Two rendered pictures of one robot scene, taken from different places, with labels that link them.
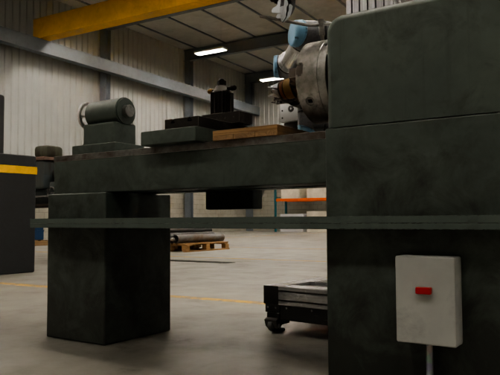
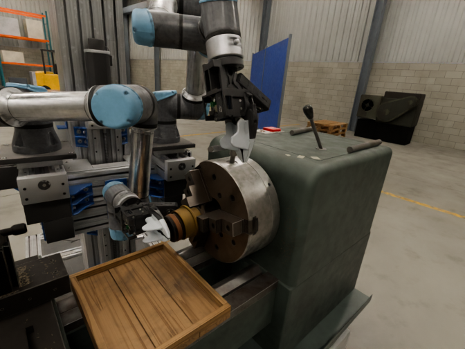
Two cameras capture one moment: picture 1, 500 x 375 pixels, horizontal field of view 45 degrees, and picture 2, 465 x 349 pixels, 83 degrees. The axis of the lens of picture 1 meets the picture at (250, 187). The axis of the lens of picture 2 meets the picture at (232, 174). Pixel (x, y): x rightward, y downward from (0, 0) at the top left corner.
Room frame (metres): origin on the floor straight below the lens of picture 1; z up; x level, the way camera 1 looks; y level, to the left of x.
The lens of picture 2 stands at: (2.12, 0.43, 1.46)
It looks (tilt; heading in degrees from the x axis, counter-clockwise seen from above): 20 degrees down; 283
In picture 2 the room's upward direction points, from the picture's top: 5 degrees clockwise
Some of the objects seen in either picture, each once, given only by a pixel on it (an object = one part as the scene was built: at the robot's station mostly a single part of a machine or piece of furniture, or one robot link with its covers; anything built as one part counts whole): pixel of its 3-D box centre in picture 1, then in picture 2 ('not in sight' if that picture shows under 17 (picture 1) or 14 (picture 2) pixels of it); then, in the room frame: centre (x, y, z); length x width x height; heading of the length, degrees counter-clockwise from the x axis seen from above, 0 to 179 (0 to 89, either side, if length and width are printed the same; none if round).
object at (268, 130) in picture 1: (268, 138); (147, 296); (2.46, -0.08, 0.88); 0.36 x 0.30 x 0.04; 146
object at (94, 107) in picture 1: (108, 128); not in sight; (2.98, 0.70, 1.01); 0.30 x 0.20 x 0.29; 56
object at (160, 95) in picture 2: not in sight; (165, 104); (2.74, -0.71, 1.33); 0.13 x 0.12 x 0.14; 27
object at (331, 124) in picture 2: not in sight; (326, 129); (1.30, -8.47, 0.22); 1.25 x 0.86 x 0.44; 62
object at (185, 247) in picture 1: (190, 245); not in sight; (11.07, 1.08, 0.07); 1.24 x 0.86 x 0.14; 145
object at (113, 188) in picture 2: not in sight; (118, 196); (2.66, -0.25, 1.07); 0.11 x 0.08 x 0.09; 146
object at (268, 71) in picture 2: not in sight; (261, 93); (3.28, -7.09, 1.18); 4.12 x 0.80 x 2.35; 111
